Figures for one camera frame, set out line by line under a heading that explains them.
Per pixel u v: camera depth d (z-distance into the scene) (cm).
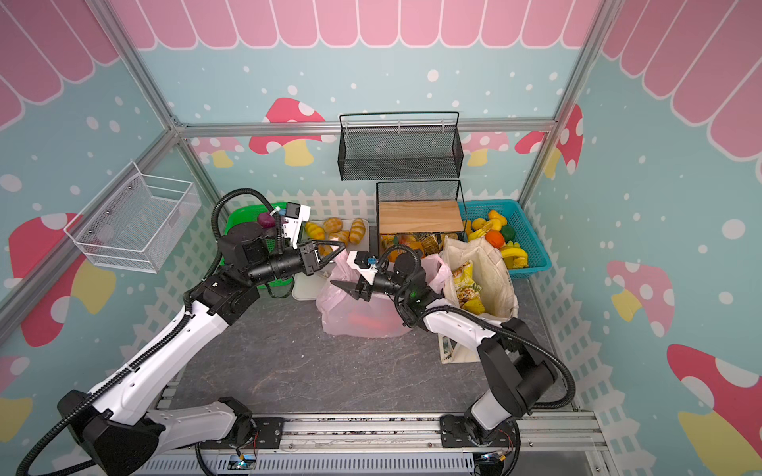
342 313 78
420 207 106
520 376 44
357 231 116
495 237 102
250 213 116
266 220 111
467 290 83
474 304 85
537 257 102
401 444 74
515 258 98
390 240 106
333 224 115
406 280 61
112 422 38
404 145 95
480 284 84
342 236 112
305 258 56
